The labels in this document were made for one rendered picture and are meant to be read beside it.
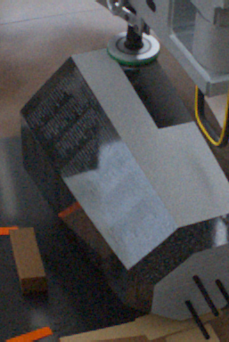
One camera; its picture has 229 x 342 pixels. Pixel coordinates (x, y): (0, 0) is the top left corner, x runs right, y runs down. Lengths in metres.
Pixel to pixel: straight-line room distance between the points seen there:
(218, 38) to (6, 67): 2.36
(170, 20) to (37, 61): 2.05
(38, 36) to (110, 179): 2.16
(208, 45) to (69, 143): 0.82
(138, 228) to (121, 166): 0.26
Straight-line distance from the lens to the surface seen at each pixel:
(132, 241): 2.63
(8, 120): 4.16
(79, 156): 2.93
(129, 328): 2.99
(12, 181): 3.80
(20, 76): 4.46
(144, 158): 2.75
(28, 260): 3.29
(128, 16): 3.05
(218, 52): 2.41
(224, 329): 3.14
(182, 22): 2.63
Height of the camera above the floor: 2.70
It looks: 42 degrees down
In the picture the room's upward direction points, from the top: 5 degrees clockwise
